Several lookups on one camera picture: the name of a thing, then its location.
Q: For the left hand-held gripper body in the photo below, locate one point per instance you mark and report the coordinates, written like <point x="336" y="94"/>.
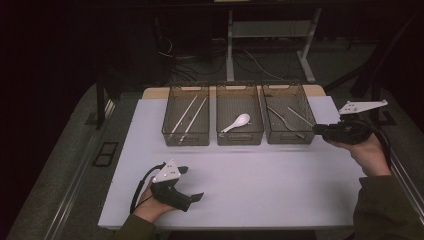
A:
<point x="168" y="191"/>

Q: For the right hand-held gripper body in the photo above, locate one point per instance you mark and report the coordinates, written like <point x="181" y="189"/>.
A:
<point x="350" y="131"/>

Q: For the metal knife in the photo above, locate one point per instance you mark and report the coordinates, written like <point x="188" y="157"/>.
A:
<point x="300" y="116"/>

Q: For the smoky transparent plastic bin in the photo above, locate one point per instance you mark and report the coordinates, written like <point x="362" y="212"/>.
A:
<point x="185" y="138"/>
<point x="288" y="138"/>
<point x="239" y="138"/>

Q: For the metal fork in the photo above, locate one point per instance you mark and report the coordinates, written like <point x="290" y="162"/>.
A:
<point x="286" y="122"/>

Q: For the white chopstick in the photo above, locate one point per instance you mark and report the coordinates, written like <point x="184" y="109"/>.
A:
<point x="184" y="114"/>
<point x="194" y="118"/>

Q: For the white ceramic spoon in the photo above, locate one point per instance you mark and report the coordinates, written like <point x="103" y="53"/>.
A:
<point x="242" y="119"/>

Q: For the person's left hand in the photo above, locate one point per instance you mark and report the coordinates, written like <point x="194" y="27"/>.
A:
<point x="150" y="208"/>

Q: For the person's right hand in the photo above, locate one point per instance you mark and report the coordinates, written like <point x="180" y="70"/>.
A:
<point x="370" y="156"/>

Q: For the dark metal stand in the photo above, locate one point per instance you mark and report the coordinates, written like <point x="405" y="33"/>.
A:
<point x="375" y="96"/>

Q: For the wooden board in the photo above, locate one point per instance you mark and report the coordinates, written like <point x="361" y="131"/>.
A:
<point x="155" y="92"/>

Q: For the black rectangular double frame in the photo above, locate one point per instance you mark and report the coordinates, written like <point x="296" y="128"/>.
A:
<point x="106" y="154"/>

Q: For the aluminium rail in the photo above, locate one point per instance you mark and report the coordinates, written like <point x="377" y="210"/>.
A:
<point x="63" y="213"/>
<point x="408" y="186"/>

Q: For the white metal desk frame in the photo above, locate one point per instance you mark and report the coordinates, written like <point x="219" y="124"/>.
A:
<point x="266" y="29"/>

